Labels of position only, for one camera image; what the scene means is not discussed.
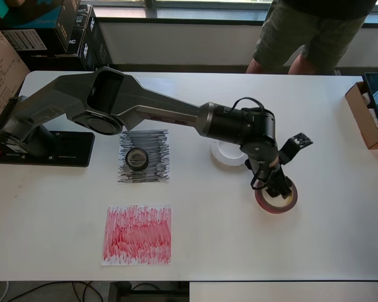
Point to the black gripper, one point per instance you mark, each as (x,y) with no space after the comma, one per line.
(275,179)

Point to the red 3M tape roll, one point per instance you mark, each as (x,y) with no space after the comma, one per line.
(271,209)

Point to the white tape roll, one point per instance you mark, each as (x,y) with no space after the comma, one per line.
(226,163)

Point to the black tape roll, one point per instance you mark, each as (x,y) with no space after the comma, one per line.
(128,163)

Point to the dark grey Piper robot arm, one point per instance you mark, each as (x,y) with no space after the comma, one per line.
(66,94)

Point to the white panel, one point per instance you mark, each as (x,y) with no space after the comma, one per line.
(286,292)

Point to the open brown cardboard box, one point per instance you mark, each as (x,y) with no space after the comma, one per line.
(359,119)

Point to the black scribbled paper sheet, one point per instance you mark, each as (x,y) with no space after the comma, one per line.
(157,151)

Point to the red scribbled paper sheet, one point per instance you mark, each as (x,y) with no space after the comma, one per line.
(135,236)

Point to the blank white paper sheet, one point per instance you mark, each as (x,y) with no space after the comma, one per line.
(163,83)

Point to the person in dark shirt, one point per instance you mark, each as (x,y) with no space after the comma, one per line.
(302,31)

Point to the dark printed box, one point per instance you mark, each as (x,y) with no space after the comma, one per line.
(102,47)

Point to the black box white letters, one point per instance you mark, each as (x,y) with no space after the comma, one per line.
(86,31)

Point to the black box white barcode label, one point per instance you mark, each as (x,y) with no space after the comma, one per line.
(25,39)

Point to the tall GX760A cardboard box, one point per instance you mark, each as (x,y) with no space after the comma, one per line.
(3,78)

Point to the black box teal print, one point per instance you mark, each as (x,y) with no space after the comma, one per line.
(34,12)

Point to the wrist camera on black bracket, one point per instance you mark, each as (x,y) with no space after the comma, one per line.
(291,148)

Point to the black table frame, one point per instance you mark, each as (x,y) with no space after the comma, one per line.
(123,292)

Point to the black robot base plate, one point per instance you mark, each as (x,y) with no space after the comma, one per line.
(78,151)

